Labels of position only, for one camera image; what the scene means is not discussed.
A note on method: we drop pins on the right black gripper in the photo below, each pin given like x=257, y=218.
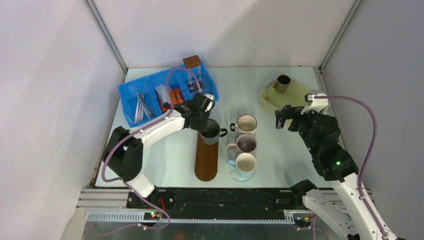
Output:
x=289, y=112

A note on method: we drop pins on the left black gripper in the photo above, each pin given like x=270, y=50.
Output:
x=201, y=128

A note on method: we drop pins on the dark green mug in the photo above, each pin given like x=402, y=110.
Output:
x=212, y=133

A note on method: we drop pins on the cream mug with black rim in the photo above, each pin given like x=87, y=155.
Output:
x=245, y=124

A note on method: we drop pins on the pink mug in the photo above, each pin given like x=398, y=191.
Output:
x=245, y=143

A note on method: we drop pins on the brown wooden oval tray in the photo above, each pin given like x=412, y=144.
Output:
x=206, y=160

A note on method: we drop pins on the light blue mug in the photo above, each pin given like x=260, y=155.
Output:
x=243, y=164

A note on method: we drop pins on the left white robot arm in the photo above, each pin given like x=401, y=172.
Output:
x=123, y=155

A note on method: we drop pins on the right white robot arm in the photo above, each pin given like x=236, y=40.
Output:
x=320, y=134

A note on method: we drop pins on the orange Beyou toothpaste tube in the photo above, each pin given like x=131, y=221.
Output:
x=179, y=96

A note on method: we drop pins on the white toothpaste tube dark cap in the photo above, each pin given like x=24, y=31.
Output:
x=163, y=93

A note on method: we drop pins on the grey toothbrush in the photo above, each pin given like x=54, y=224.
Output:
x=144, y=105

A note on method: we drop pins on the white toothbrush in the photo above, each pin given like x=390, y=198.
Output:
x=138, y=112

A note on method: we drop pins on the clear textured oval tray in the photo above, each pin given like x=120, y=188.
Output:
x=240, y=177

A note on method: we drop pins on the clear holder with brown lid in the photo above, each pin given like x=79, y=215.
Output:
x=194, y=65

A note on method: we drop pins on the cream perforated basket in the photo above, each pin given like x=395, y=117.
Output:
x=271, y=101

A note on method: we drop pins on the small orange tube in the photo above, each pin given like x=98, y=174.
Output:
x=161, y=104

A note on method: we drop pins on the brown metallic cup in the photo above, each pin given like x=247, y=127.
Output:
x=281, y=83

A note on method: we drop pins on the blue three-compartment bin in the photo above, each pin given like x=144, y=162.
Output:
x=146, y=85

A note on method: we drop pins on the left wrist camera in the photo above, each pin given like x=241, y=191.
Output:
x=209, y=102

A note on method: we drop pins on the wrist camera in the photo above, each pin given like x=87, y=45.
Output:
x=209, y=102
x=316, y=102

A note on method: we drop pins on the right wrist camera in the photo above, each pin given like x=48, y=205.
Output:
x=316, y=102

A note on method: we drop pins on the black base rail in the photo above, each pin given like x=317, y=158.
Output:
x=233, y=204

